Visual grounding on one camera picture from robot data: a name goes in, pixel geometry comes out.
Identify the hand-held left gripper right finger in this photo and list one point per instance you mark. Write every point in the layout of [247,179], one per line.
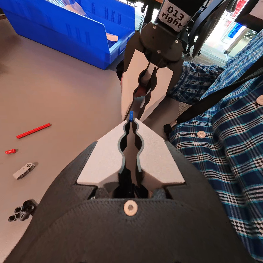
[162,164]

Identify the small red lego pin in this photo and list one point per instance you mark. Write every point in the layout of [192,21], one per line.
[10,151]

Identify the light grey lego beam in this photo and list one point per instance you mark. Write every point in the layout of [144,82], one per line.
[23,171]

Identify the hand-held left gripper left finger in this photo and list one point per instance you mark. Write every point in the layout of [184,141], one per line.
[100,164]

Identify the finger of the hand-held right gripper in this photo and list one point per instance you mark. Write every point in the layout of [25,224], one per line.
[162,84]
[131,67]

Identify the person's right hand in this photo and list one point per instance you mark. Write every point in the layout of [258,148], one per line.
[141,91]

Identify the person's right forearm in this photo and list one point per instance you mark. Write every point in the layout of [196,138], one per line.
[191,82]

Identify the black grey lego connector block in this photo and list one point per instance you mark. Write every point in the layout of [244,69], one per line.
[21,210]

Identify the blue plastic bin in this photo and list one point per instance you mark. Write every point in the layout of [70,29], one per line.
[51,30]

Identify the long red lego axle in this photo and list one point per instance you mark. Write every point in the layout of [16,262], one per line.
[34,130]

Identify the black office chair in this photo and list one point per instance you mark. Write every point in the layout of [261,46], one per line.
[205,24]

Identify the short blue lego pin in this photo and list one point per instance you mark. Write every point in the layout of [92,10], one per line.
[131,115]

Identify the person in plaid shirt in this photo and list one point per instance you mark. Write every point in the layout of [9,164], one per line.
[226,164]

